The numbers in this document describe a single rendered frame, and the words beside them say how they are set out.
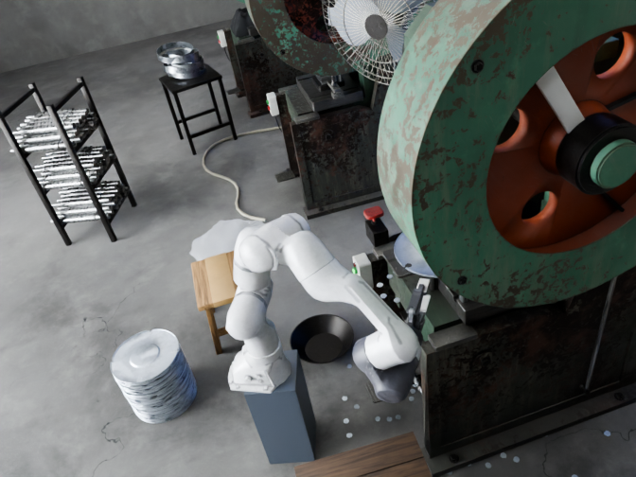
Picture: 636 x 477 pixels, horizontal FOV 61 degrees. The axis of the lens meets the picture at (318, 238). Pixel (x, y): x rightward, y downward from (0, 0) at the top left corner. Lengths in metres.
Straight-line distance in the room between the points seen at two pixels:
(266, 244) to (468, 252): 0.50
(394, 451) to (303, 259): 0.77
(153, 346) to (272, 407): 0.70
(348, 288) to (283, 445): 0.99
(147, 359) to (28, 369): 0.88
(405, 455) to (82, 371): 1.72
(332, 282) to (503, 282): 0.40
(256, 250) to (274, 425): 0.87
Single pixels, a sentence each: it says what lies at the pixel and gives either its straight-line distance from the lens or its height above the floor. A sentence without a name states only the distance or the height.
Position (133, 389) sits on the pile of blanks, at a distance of 2.40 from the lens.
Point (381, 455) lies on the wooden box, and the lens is 1.84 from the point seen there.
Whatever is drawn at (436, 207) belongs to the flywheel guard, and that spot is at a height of 1.32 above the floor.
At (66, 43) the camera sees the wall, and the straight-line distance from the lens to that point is 8.18.
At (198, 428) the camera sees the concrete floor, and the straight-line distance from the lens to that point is 2.48.
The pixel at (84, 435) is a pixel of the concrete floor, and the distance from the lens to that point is 2.69.
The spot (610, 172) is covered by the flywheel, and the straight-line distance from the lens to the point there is 1.20.
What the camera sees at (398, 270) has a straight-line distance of 1.74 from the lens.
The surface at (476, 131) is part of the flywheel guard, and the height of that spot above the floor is 1.46.
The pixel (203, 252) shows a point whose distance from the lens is 3.07.
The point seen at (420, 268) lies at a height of 0.78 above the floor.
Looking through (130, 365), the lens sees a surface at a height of 0.28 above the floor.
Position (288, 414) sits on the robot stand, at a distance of 2.00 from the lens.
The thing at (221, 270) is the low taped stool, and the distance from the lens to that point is 2.62.
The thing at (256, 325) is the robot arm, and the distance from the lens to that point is 1.64.
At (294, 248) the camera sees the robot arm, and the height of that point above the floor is 1.11.
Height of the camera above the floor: 1.94
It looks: 37 degrees down
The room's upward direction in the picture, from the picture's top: 11 degrees counter-clockwise
